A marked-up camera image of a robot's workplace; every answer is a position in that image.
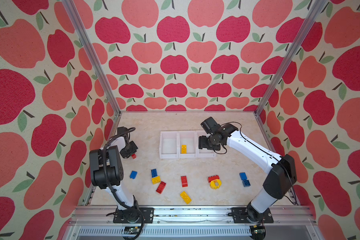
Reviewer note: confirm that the aluminium front rail frame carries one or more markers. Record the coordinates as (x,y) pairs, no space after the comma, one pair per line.
(192,223)

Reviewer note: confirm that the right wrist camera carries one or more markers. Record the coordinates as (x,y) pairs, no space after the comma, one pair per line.
(210,126)

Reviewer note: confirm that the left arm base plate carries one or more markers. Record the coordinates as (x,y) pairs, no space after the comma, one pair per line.
(134,217)

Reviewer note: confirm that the white three-compartment bin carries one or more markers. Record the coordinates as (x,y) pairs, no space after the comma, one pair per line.
(171,142)

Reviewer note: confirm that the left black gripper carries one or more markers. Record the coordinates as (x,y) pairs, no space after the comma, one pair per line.
(133,148)

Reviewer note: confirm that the yellow ring lego piece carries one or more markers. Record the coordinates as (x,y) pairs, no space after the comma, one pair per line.
(215,184)

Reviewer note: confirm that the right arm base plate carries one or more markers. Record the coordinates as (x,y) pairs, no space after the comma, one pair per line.
(244,216)

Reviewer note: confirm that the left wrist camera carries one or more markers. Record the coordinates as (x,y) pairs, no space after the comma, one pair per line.
(123,132)

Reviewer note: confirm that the yellow lego brick bottom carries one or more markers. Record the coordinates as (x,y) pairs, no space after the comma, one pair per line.
(185,197)

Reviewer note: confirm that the small blue lego brick right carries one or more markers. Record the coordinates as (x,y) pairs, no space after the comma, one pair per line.
(246,183)

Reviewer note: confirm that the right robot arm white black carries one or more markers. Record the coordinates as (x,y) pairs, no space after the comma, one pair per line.
(280,170)

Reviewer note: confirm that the right aluminium corner post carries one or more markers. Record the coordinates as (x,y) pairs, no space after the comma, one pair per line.
(307,24)

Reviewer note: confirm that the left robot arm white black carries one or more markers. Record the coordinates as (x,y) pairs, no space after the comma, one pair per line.
(107,173)

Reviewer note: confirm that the yellow lego brick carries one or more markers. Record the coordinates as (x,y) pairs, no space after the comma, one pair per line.
(156,180)
(185,197)
(183,149)

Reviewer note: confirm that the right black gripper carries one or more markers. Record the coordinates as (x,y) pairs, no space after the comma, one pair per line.
(201,143)

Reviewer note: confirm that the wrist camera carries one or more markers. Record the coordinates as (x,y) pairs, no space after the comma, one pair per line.
(210,126)
(123,132)

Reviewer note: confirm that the aluminium corner post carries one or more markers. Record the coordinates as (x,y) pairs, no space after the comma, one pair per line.
(307,24)
(78,24)

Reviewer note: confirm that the left aluminium corner post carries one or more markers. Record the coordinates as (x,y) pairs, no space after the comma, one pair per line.
(78,24)

